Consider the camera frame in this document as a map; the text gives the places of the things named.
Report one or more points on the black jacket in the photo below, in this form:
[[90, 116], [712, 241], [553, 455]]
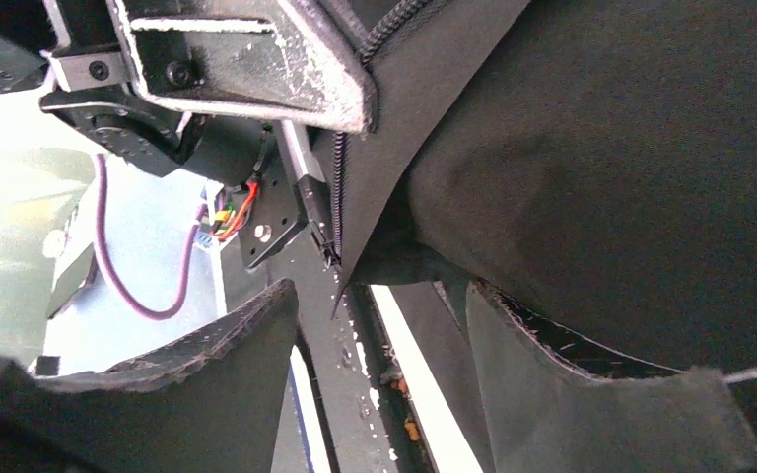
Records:
[[594, 160]]

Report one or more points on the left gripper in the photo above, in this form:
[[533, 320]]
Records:
[[267, 60]]

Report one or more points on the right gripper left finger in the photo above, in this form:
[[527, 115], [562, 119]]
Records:
[[209, 401]]

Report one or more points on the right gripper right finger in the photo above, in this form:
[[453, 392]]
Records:
[[545, 414]]

